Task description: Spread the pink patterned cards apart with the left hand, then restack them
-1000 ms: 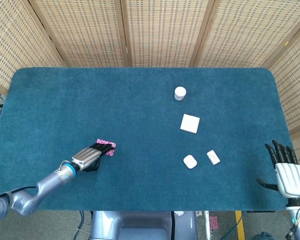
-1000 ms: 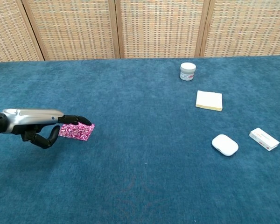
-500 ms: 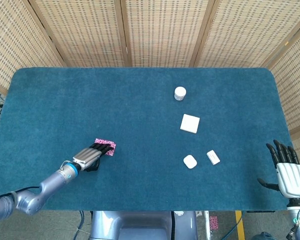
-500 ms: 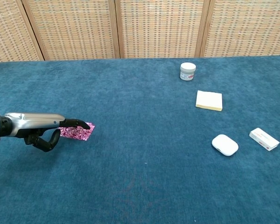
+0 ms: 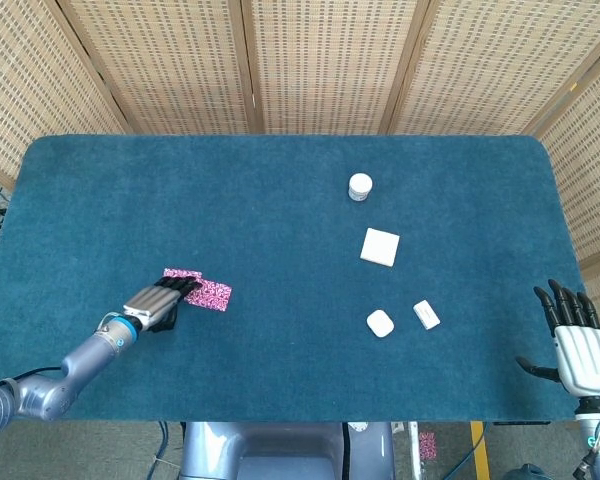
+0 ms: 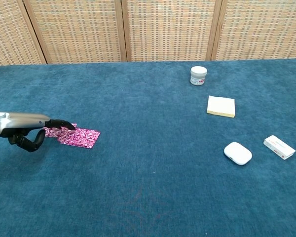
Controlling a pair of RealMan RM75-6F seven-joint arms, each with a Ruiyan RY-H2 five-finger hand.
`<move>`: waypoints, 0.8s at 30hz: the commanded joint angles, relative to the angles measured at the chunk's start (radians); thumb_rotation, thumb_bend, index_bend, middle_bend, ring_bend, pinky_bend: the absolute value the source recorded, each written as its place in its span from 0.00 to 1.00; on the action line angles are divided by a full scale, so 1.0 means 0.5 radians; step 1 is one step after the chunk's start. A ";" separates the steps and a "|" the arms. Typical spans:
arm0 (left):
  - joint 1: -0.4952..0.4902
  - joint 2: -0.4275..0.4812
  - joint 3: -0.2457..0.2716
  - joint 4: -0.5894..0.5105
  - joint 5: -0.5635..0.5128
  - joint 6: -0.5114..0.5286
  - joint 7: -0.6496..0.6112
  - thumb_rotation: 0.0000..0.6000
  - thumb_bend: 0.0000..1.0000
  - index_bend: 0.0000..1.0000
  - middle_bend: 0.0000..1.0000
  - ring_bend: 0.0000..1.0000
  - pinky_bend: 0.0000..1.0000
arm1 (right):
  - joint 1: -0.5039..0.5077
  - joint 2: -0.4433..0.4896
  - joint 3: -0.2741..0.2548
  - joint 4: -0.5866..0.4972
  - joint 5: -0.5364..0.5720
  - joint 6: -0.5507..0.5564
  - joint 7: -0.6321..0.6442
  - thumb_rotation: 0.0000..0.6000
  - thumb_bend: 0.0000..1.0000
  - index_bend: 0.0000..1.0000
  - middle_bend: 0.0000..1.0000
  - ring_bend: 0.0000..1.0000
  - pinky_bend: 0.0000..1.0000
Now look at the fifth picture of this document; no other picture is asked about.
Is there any blue floor cable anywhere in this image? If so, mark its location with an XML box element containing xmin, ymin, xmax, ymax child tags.
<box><xmin>147</xmin><ymin>421</ymin><xmax>174</xmax><ymax>480</ymax></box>

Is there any woven bamboo folding screen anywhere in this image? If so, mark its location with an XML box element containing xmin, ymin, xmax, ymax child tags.
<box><xmin>0</xmin><ymin>0</ymin><xmax>600</xmax><ymax>321</ymax></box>

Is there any small white labelled jar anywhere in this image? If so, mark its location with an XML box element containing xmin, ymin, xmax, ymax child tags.
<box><xmin>348</xmin><ymin>172</ymin><xmax>374</xmax><ymax>203</ymax></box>

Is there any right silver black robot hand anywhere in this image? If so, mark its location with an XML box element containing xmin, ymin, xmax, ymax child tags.
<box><xmin>515</xmin><ymin>278</ymin><xmax>600</xmax><ymax>397</ymax></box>

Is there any grey-blue robot torso base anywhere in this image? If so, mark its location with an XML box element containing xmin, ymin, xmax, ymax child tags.
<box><xmin>178</xmin><ymin>421</ymin><xmax>396</xmax><ymax>480</ymax></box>

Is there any blue carpet table mat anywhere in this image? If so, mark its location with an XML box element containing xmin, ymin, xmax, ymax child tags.
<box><xmin>0</xmin><ymin>133</ymin><xmax>586</xmax><ymax>424</ymax></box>

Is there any dark round floor object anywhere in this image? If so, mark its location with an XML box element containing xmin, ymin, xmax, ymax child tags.
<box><xmin>499</xmin><ymin>462</ymin><xmax>549</xmax><ymax>480</ymax></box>

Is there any small white orange-print box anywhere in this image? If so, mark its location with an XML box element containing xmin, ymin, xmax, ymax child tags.
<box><xmin>412</xmin><ymin>299</ymin><xmax>442</xmax><ymax>331</ymax></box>

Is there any white earbuds charging case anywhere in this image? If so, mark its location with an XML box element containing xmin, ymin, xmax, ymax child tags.
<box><xmin>365</xmin><ymin>309</ymin><xmax>395</xmax><ymax>340</ymax></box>

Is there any pale yellow sticky note pad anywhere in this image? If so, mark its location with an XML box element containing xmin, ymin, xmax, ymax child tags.
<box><xmin>359</xmin><ymin>227</ymin><xmax>401</xmax><ymax>268</ymax></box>

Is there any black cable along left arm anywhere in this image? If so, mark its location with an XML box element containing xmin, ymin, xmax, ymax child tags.
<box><xmin>0</xmin><ymin>367</ymin><xmax>64</xmax><ymax>394</ymax></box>

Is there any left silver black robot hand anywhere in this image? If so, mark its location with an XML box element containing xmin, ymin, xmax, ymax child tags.
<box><xmin>122</xmin><ymin>276</ymin><xmax>204</xmax><ymax>334</ymax></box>

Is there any pink woven mesh piece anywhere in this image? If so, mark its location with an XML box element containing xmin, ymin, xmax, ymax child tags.
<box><xmin>418</xmin><ymin>431</ymin><xmax>439</xmax><ymax>459</ymax></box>

